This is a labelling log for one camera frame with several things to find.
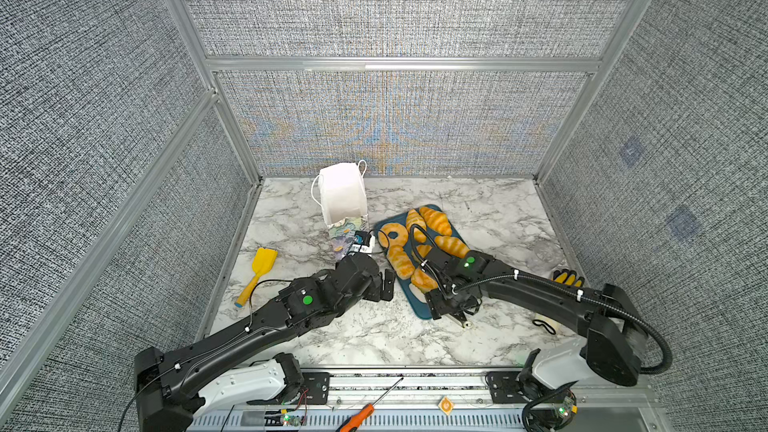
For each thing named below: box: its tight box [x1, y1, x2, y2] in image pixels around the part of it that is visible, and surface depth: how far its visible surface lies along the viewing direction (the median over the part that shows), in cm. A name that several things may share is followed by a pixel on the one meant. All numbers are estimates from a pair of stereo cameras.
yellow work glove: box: [551, 269, 585, 287], surface depth 92 cm
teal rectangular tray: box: [374, 204, 470, 319], surface depth 102 cm
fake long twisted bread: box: [387, 245, 415, 280], surface depth 93 cm
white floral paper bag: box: [311, 159, 370, 259], surface depth 86 cm
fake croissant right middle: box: [434, 235, 470, 259], surface depth 99 cm
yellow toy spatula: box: [234, 248, 278, 308], surface depth 98 cm
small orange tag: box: [438, 396, 454, 415], surface depth 72 cm
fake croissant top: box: [419, 207, 452, 236], surface depth 103 cm
